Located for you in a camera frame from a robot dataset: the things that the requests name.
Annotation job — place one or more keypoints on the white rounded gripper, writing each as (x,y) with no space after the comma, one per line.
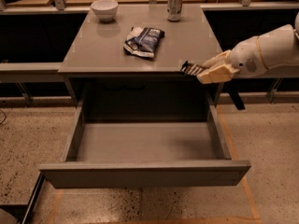
(247,57)

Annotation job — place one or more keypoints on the black rxbar chocolate wrapper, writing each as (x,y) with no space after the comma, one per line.
(192,69)

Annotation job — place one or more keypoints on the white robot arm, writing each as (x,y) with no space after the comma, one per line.
(279,47)

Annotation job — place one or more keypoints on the grey cabinet with top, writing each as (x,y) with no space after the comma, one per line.
(119,86)

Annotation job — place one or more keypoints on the open grey top drawer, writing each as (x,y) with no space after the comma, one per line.
(145,154)

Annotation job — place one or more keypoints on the blue white chip bag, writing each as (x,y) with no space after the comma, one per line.
(143,41)

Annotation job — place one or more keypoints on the silver green soda can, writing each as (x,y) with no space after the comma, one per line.
(174,8)

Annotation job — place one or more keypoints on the white ceramic bowl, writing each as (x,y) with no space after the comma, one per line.
(105,10)

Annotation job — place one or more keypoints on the grey metal side rail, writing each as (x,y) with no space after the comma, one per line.
(29,71)

